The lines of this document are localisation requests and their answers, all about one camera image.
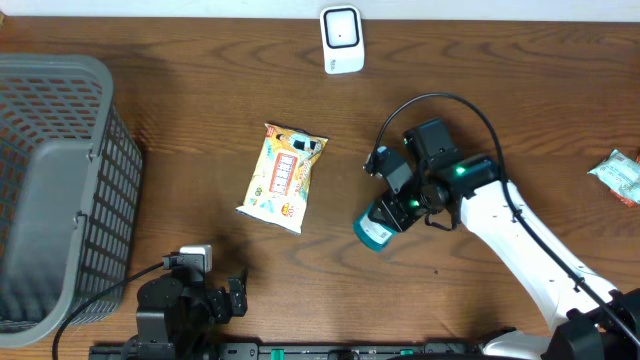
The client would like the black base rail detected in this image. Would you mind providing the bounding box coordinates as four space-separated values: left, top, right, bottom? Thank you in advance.
89 341 551 360

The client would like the yellow snack bag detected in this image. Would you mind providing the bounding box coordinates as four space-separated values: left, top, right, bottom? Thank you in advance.
236 123 328 234

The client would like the white barcode scanner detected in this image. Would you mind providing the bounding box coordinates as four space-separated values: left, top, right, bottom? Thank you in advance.
320 5 365 75

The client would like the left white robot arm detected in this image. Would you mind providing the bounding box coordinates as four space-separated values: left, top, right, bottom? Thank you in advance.
131 264 248 360

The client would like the teal Listerine mouthwash bottle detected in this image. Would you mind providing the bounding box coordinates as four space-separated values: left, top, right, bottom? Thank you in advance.
352 203 398 253

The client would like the grey plastic shopping basket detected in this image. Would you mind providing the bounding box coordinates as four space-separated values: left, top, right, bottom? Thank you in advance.
1 54 143 348

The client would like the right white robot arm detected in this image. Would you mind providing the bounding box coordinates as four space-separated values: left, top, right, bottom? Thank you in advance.
353 119 639 359

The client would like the red Top chocolate bar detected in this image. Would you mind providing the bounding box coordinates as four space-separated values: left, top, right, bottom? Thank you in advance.
611 152 639 206

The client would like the light blue wet wipes pack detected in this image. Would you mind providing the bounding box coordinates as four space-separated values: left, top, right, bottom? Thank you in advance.
589 149 639 204

